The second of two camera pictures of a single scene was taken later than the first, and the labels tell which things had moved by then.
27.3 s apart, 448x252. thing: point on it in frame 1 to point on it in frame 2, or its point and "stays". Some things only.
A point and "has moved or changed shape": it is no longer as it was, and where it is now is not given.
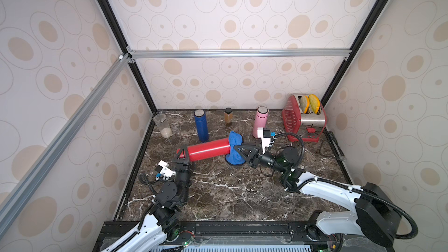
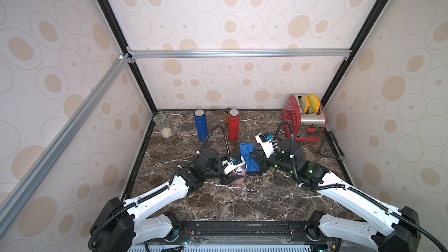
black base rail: x=292 y=232 stays
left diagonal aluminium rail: x=13 y=202 stays
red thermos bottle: x=216 y=149 to x=234 y=124
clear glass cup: x=160 y=120 stays
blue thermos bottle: x=201 y=125 stays
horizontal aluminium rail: x=165 y=53 stays
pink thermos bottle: x=261 y=119 to x=240 y=171
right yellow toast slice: x=315 y=102 stays
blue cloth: x=234 y=158 has moved or changed shape
